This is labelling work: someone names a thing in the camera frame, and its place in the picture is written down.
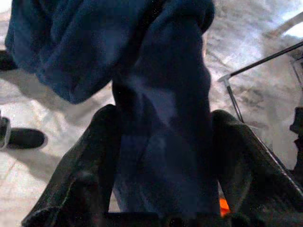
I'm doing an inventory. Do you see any black metal drying rack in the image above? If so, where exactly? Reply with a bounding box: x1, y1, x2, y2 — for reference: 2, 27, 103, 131
217, 40, 303, 192

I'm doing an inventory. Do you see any navy blue garment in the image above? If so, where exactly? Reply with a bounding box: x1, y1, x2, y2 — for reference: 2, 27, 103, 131
4, 0, 222, 218

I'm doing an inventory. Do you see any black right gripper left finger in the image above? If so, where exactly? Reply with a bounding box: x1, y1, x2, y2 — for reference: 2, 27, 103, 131
21, 104, 124, 227

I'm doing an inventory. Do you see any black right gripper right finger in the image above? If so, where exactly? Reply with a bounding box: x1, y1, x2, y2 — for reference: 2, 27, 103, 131
210, 110, 303, 227

